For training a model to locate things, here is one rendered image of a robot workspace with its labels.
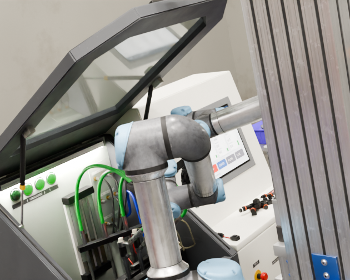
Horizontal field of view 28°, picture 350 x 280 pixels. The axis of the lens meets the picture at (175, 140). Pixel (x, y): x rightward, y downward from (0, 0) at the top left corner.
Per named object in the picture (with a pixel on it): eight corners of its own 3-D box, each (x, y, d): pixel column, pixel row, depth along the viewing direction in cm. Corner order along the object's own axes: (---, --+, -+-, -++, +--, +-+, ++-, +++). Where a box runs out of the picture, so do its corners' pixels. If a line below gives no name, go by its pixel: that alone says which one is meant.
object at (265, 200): (258, 218, 296) (256, 205, 295) (238, 216, 303) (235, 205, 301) (284, 198, 313) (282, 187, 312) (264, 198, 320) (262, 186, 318)
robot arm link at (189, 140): (205, 99, 180) (222, 178, 222) (163, 107, 180) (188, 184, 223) (212, 138, 174) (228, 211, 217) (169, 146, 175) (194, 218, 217)
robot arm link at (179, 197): (190, 205, 210) (185, 175, 217) (154, 212, 211) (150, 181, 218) (194, 217, 217) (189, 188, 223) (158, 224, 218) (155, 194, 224)
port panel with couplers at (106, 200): (109, 237, 289) (93, 166, 282) (104, 236, 291) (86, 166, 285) (129, 225, 299) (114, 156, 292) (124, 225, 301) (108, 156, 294)
